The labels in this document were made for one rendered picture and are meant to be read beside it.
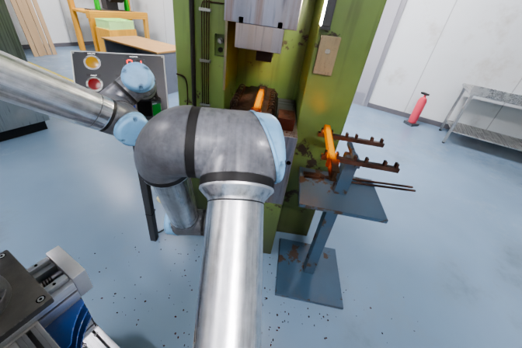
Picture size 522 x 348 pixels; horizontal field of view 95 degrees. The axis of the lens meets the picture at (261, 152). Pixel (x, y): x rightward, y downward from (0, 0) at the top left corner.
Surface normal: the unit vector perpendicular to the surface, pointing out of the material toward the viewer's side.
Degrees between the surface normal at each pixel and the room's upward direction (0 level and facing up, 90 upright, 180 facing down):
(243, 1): 90
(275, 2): 90
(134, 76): 60
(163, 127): 43
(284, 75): 90
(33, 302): 0
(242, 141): 38
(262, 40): 90
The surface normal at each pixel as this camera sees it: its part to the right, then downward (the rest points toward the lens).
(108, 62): 0.35, 0.04
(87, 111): 0.72, 0.38
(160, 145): -0.28, 0.14
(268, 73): -0.09, 0.52
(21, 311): 0.12, -0.84
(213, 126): 0.14, -0.41
